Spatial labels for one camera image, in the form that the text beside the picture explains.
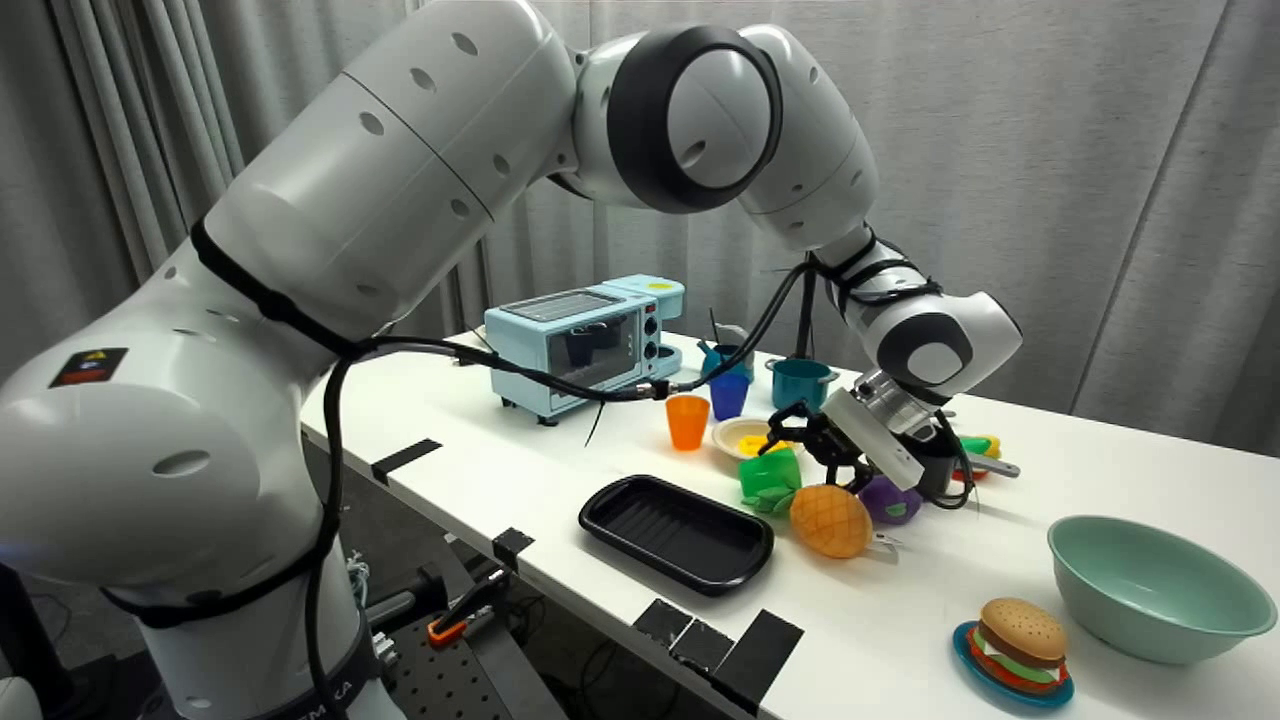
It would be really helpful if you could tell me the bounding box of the purple toy eggplant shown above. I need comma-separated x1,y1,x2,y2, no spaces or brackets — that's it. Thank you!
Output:
855,475,926,527

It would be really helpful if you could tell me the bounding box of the teal toy pot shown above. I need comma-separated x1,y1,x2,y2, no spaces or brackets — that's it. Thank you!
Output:
768,356,841,416

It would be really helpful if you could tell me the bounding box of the large mint green bowl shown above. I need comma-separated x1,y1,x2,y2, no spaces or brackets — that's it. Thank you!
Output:
1042,512,1280,669

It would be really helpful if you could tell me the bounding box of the black camera tripod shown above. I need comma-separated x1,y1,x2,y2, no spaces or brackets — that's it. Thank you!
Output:
796,265,820,366

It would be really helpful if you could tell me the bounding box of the black ridged tray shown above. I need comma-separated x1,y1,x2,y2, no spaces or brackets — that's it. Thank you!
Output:
577,474,778,601

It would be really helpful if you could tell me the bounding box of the red and green toy food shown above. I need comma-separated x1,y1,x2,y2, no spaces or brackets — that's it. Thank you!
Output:
954,433,1003,484

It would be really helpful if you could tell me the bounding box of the grey curtain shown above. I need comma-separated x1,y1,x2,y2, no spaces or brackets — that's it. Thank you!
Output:
0,0,1280,456

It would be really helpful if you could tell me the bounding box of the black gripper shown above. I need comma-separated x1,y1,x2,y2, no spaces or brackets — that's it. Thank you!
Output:
765,402,971,512

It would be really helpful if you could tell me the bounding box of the toy burger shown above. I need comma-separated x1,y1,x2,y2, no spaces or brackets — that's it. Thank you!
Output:
969,595,1076,697

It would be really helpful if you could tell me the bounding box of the blue plastic cup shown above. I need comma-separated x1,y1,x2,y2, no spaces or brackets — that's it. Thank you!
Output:
707,368,754,426

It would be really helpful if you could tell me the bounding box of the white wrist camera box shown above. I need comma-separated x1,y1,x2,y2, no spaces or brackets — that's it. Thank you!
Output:
820,386,933,495

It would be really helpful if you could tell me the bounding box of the small blue plate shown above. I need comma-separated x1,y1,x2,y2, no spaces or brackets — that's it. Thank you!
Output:
948,621,1078,720

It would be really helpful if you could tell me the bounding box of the green plastic cup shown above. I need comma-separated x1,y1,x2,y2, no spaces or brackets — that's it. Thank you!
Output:
732,446,809,523

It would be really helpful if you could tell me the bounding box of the orange handled clamp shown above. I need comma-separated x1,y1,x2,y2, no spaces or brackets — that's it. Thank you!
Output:
420,563,514,658

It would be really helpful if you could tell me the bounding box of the light blue toy toaster oven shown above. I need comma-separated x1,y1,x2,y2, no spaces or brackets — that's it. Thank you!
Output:
479,272,690,430

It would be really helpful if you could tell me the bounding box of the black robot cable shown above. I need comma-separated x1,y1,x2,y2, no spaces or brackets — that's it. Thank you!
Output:
301,255,815,720

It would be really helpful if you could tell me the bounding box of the black table edge patch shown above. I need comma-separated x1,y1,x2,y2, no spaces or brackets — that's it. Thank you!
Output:
663,615,734,675
489,523,541,571
369,436,447,490
712,607,809,714
633,595,695,653

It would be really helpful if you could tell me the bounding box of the orange plastic cup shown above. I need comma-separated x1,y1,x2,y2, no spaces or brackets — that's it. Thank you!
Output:
663,392,717,456

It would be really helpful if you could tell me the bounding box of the beige shallow bowl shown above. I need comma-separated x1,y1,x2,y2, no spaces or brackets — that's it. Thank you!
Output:
707,413,802,474

